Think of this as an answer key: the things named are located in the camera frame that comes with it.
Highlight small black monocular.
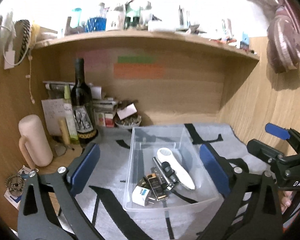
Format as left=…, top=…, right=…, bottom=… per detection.
left=161, top=161, right=179, bottom=183

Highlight white blue charger plug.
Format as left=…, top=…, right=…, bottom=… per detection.
left=132, top=186, right=157, bottom=207

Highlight black gold lighter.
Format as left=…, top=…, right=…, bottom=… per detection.
left=146, top=173, right=167, bottom=201

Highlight clear plastic storage box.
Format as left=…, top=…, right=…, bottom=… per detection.
left=122, top=126, right=220, bottom=216

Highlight silver keys bunch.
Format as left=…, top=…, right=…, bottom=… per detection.
left=137, top=177, right=151, bottom=190

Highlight white handheld massager device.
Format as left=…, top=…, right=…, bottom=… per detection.
left=157, top=147, right=196, bottom=190

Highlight person's right hand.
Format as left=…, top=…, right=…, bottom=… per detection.
left=279, top=191, right=293, bottom=213

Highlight grey felt table mat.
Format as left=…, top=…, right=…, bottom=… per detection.
left=57, top=122, right=273, bottom=240

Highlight eyeglasses on desk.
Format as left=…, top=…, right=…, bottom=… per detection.
left=52, top=140, right=74, bottom=157

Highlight cream pink mug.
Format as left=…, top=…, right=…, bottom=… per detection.
left=18, top=114, right=53, bottom=169

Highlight green white tube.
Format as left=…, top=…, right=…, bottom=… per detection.
left=63, top=85, right=78, bottom=142

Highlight beige lip balm tube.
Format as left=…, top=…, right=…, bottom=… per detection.
left=58, top=117, right=71, bottom=146

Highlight pink striped hanging cloth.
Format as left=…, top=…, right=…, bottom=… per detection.
left=249, top=0, right=300, bottom=74

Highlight white paper note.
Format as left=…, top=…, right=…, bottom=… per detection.
left=42, top=99, right=64, bottom=136

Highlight fruit print card box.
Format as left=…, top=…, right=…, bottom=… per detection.
left=95, top=112, right=106, bottom=127

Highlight dark wine bottle elephant label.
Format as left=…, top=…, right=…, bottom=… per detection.
left=70, top=58, right=98, bottom=146

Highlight stack of books and papers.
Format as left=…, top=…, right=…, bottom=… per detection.
left=42, top=80, right=138, bottom=117

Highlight bowl of marbles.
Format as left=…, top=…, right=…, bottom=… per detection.
left=115, top=115, right=142, bottom=129

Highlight wooden shelf board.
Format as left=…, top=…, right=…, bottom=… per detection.
left=34, top=30, right=259, bottom=61

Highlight orange sticky note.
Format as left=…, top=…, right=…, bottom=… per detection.
left=113, top=63, right=165, bottom=80

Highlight green sticky note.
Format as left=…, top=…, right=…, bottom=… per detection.
left=117, top=56, right=155, bottom=64

